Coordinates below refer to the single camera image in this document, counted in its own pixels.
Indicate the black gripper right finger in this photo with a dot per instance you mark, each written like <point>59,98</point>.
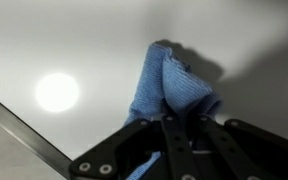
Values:
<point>250,146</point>

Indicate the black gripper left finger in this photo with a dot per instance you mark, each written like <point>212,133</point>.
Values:
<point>117,146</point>

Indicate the blue towel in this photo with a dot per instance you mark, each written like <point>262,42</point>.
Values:
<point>170,83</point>

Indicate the black-framed whiteboard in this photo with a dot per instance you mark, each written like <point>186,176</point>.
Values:
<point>84,33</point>

